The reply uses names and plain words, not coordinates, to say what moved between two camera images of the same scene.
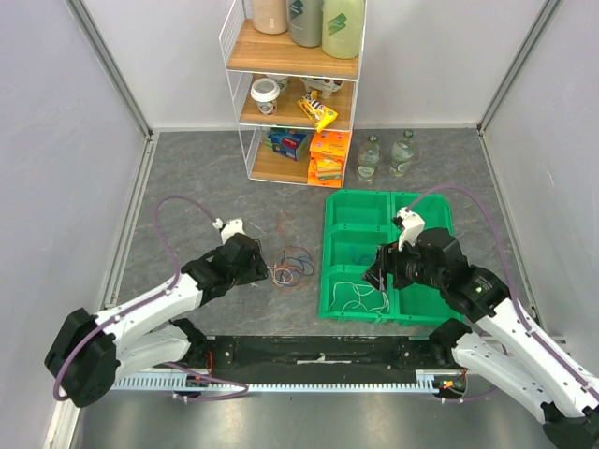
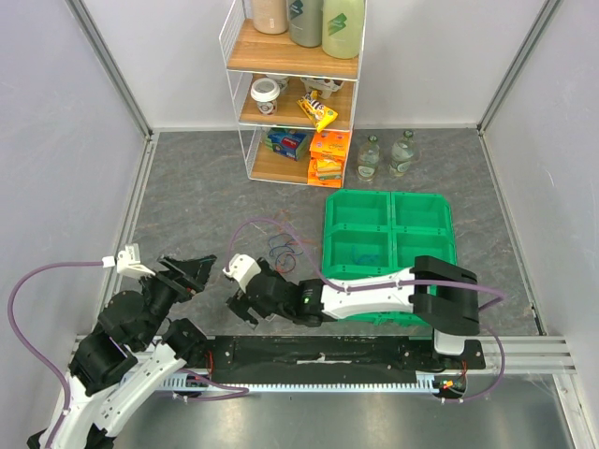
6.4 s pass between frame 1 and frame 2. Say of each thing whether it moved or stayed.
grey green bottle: stayed
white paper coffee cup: stayed
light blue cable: stayed
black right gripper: moved
